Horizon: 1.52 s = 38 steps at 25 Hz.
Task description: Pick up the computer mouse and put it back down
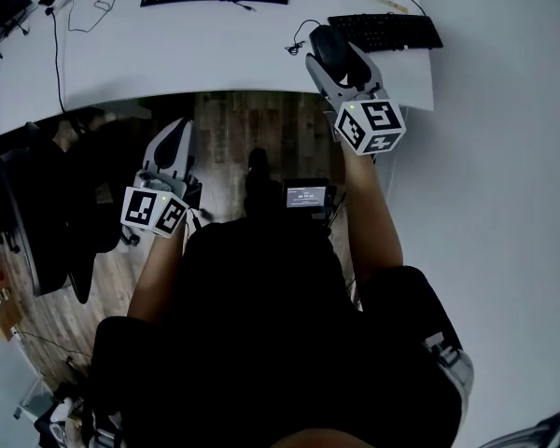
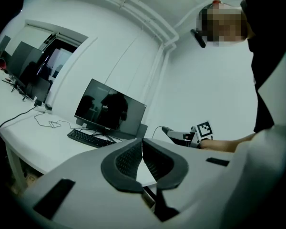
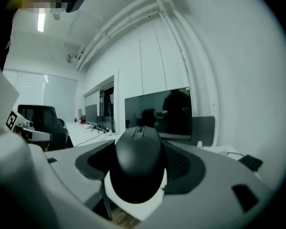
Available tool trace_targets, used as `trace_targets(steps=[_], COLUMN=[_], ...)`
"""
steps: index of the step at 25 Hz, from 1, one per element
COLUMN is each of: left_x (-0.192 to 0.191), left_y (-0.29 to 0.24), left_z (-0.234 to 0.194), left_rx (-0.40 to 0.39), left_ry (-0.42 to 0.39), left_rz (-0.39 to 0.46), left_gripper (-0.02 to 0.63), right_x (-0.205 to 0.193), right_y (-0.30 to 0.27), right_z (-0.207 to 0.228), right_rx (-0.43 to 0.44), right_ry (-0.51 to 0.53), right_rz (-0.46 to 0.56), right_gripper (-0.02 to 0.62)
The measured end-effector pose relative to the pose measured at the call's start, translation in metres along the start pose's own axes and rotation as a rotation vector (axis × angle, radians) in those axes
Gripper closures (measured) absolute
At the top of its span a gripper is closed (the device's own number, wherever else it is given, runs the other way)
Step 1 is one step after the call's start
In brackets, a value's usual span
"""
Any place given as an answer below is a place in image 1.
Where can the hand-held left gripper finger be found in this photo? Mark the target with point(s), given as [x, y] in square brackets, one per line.
[187, 154]
[150, 159]

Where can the small black screen device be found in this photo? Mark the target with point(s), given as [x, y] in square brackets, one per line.
[305, 196]

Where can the person's right forearm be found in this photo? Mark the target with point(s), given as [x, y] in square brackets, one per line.
[371, 217]

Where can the black office chair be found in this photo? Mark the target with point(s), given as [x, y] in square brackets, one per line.
[60, 213]

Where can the black computer mouse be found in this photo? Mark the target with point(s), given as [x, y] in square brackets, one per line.
[326, 45]

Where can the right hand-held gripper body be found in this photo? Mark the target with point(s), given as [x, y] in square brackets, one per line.
[378, 119]

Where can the person's black shoe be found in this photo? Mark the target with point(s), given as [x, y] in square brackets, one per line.
[259, 171]

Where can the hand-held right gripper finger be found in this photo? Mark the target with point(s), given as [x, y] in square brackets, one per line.
[371, 70]
[322, 79]

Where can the compact black keyboard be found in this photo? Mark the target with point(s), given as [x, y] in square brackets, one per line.
[387, 31]

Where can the pale plastic ruler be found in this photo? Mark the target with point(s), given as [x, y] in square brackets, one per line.
[389, 3]

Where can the brown cardboard box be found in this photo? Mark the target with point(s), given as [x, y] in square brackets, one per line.
[0, 297]

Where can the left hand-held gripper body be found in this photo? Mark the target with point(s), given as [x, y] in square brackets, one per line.
[144, 208]

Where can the person's left forearm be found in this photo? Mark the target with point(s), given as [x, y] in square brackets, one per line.
[156, 278]

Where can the person's black clothing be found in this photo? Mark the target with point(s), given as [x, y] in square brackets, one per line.
[270, 325]

